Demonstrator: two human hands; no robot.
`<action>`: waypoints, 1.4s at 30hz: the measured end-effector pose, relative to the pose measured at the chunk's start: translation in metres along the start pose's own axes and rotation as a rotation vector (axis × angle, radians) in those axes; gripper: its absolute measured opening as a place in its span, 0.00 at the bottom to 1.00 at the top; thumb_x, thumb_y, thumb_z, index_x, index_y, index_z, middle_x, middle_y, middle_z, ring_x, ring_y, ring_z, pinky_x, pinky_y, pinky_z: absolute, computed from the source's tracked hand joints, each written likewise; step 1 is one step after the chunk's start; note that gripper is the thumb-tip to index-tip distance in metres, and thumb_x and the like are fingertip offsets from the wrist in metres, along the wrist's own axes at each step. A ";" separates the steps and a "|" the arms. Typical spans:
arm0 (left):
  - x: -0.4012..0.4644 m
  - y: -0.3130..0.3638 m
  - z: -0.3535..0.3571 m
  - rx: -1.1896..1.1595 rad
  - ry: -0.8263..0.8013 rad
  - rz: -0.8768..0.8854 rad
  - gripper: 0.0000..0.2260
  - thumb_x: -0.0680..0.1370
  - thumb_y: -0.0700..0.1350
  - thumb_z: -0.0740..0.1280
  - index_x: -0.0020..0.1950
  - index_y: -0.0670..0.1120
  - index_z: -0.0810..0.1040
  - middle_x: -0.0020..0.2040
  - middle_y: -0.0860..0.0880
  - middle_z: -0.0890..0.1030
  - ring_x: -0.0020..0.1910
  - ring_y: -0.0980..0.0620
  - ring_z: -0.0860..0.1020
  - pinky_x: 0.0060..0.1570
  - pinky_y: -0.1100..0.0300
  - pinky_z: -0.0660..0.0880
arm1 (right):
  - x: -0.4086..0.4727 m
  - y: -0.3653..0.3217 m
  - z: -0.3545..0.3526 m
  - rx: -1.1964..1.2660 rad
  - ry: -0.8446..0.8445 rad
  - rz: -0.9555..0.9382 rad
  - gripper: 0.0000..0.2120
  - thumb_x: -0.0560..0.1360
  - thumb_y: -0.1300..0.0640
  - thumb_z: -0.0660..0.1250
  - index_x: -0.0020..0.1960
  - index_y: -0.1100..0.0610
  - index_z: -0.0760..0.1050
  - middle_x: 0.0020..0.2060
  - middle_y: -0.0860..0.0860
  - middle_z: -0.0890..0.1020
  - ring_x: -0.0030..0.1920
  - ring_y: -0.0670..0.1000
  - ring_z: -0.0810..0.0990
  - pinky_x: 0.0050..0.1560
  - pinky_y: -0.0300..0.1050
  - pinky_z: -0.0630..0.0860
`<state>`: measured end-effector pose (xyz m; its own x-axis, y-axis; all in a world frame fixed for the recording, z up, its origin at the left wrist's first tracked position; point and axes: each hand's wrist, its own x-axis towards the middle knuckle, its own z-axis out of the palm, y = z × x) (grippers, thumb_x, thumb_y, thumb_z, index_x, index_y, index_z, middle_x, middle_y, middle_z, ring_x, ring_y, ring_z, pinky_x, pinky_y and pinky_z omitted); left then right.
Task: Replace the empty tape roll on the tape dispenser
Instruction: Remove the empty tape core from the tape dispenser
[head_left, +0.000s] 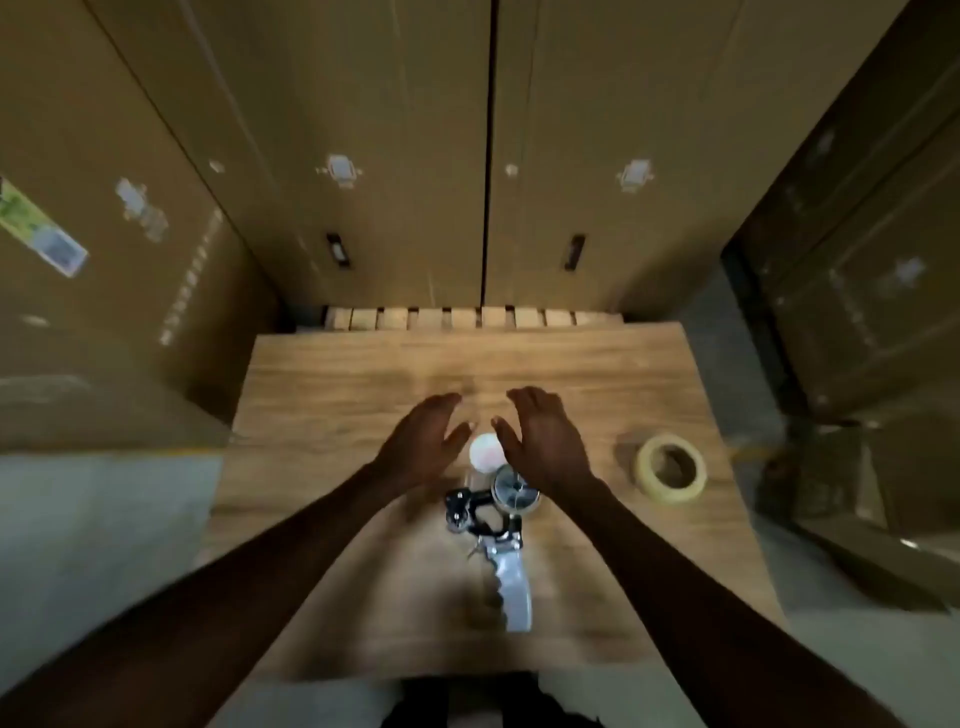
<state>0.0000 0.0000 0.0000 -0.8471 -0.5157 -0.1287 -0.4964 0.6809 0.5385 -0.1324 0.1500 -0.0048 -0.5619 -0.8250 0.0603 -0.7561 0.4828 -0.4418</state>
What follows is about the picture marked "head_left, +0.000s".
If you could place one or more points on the person's right hand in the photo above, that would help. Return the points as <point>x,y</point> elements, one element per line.
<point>551,450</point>

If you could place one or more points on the person's left hand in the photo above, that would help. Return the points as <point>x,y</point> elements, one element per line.
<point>420,450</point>

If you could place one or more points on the person's right thumb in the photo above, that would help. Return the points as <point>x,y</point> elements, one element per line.
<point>506,439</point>

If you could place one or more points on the person's left thumb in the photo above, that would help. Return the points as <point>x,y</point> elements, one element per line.
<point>460,437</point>

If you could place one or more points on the person's right forearm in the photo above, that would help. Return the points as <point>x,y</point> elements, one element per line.
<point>697,607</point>

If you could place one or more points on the person's left forearm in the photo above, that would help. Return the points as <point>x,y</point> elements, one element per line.
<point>225,592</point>

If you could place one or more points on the white round cap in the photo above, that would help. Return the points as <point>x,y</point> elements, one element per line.
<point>486,452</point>

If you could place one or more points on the wooden pallet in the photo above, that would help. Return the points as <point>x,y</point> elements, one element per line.
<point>465,318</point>

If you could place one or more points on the metal inflator gun with gauge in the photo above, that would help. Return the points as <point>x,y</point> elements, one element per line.
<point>510,585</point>

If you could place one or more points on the beige masking tape roll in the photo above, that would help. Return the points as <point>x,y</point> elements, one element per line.
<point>651,476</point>

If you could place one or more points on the person's dark trousers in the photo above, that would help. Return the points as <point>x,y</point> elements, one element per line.
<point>487,701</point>

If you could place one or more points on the large cardboard box green label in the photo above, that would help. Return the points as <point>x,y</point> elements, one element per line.
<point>112,315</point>

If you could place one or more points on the green and white label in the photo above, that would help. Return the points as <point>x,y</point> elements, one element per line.
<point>41,232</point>

